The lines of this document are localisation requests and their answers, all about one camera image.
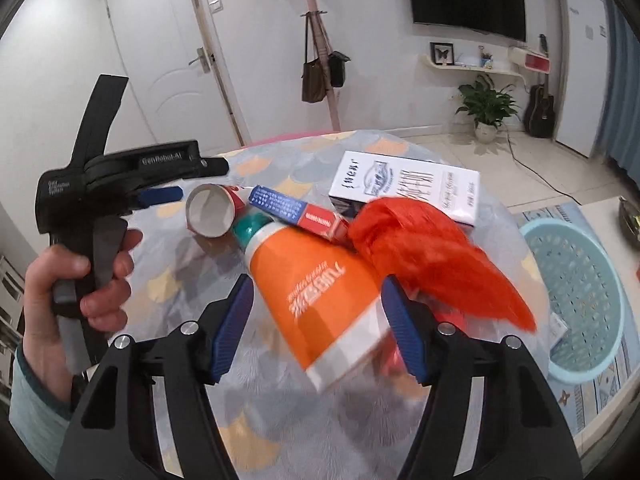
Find white standing air conditioner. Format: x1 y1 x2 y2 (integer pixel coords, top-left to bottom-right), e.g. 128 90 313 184
555 0 613 158

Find pink coat rack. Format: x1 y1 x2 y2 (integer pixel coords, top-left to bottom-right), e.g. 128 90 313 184
299 0 343 131

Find brown handbag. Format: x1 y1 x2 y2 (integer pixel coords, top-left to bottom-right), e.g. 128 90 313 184
301 12 328 104

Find white low table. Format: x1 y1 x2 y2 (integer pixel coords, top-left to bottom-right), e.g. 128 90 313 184
575 197 640 480

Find white and red paper cup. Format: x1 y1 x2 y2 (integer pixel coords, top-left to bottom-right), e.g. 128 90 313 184
186 184 248 238

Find fan-pattern tablecloth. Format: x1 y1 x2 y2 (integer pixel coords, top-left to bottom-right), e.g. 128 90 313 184
20 130 556 480

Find black small bag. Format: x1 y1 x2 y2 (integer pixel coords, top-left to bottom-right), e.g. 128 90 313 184
327 51 352 88

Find blue and red small box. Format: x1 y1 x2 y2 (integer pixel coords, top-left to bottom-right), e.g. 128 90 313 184
248 185 351 242

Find blue curtain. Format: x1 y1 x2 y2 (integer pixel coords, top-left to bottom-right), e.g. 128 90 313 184
600 0 640 186

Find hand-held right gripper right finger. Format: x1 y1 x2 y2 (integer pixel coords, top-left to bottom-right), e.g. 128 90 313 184
381 276 586 480

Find white curved low wall shelf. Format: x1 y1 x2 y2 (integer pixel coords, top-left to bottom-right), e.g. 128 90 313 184
419 52 526 84

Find floor cable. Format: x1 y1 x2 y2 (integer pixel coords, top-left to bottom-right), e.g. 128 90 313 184
500 125 583 206

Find orange plastic bag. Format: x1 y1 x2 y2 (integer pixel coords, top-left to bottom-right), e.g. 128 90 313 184
347 197 538 333

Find small white packet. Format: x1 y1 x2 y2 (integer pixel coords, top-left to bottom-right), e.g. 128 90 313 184
550 312 571 348

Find white printed carton box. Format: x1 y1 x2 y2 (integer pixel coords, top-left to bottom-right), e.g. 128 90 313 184
328 150 482 228

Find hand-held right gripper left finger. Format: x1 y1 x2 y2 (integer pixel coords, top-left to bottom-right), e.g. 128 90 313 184
60 274 256 480

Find red and white wall box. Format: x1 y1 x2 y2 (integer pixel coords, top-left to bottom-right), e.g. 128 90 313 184
509 46 551 77

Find orange tube with teal cap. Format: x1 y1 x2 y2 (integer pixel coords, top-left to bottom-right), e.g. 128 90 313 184
232 212 396 393

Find pink round table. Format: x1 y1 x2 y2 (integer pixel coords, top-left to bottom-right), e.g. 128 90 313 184
247 129 351 148

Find white door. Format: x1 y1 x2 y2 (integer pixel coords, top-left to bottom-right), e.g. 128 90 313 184
102 0 241 157

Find black guitar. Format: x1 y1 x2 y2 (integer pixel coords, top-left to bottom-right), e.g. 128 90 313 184
525 34 557 138

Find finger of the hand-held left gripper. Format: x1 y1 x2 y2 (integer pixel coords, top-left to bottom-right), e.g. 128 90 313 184
132 186 185 209
197 156 231 178

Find potted green plant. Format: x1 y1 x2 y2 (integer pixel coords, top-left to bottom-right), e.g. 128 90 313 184
454 74 518 143

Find light blue plastic basket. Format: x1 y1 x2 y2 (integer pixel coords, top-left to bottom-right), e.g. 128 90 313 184
519 220 626 386

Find person's left hand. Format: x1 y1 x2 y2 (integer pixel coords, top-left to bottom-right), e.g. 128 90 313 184
22 230 144 377

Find metal door handle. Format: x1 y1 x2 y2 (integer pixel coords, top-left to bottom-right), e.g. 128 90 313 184
189 47 213 73

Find dark tray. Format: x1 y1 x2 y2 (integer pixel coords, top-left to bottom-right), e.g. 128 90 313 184
618 197 640 247

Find person's left forearm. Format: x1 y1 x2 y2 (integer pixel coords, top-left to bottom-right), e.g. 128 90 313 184
5 342 81 466

